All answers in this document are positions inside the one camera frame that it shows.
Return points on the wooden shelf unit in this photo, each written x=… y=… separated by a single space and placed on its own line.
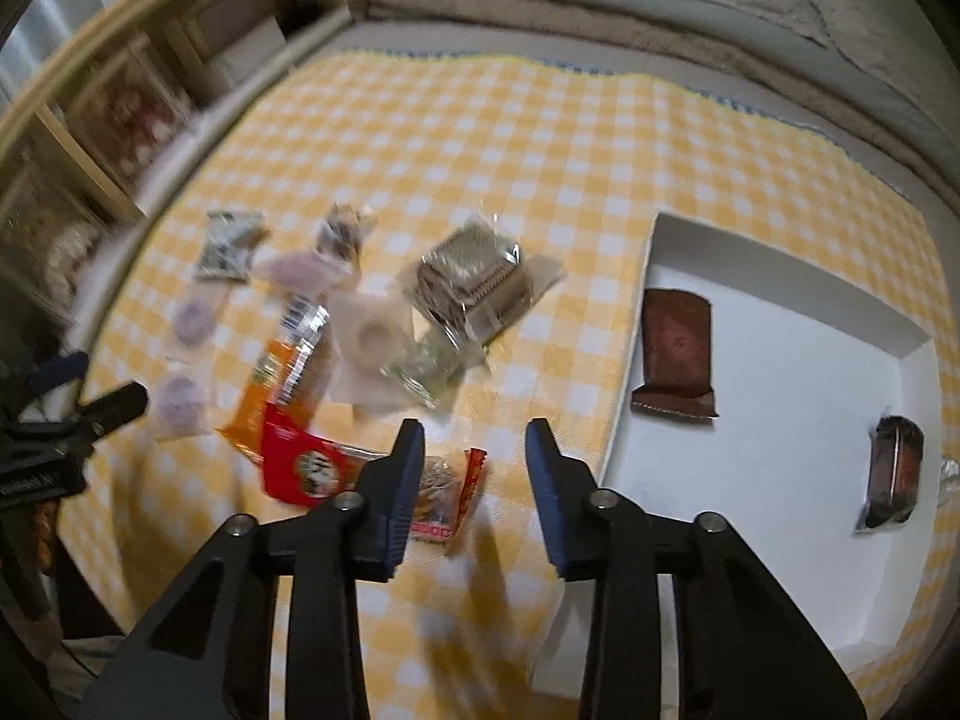
x=75 y=152

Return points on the red white plush toy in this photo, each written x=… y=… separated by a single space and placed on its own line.
x=127 y=120

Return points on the white cardboard box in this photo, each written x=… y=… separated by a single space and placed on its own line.
x=787 y=427

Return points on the white donut packet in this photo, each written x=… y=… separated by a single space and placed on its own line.
x=371 y=337

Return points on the green clear snack packet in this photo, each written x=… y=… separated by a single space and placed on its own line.
x=420 y=375

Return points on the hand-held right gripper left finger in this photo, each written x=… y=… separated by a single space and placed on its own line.
x=401 y=487

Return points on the beige blanket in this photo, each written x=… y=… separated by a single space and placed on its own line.
x=525 y=22

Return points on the red cracker packet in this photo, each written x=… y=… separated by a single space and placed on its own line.
x=296 y=465

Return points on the purple donut packet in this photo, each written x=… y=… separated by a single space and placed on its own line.
x=196 y=322
x=292 y=270
x=180 y=399

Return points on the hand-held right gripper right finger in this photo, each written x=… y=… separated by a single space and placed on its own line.
x=546 y=495

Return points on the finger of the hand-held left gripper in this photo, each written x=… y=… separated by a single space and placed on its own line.
x=112 y=403
x=58 y=373

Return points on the clear bag brown cake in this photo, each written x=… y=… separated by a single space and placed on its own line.
x=465 y=277

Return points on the yellow checkered cloth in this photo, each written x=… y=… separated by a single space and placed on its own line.
x=525 y=150

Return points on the small brown snack packet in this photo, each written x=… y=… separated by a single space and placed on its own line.
x=341 y=236

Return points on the green white snack packet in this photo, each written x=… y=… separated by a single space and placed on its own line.
x=225 y=247

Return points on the dark brown cake packet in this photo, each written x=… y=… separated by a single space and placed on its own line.
x=892 y=472

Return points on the orange snack packet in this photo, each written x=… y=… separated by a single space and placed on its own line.
x=285 y=382

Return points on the clear plastic wrapper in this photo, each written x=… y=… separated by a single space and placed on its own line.
x=947 y=478

